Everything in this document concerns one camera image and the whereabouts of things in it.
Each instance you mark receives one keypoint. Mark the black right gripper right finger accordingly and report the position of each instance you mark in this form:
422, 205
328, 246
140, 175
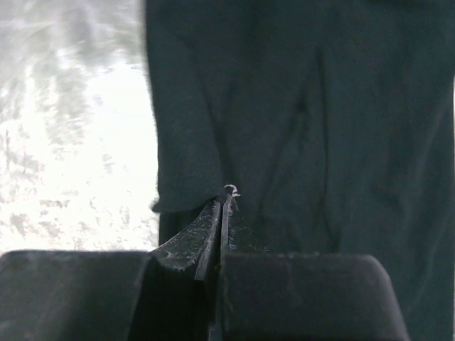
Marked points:
266, 296

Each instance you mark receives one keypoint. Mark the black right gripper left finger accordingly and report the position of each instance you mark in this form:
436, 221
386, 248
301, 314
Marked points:
164, 294

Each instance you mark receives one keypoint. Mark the black t shirt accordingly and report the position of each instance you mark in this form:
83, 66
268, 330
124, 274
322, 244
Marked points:
333, 119

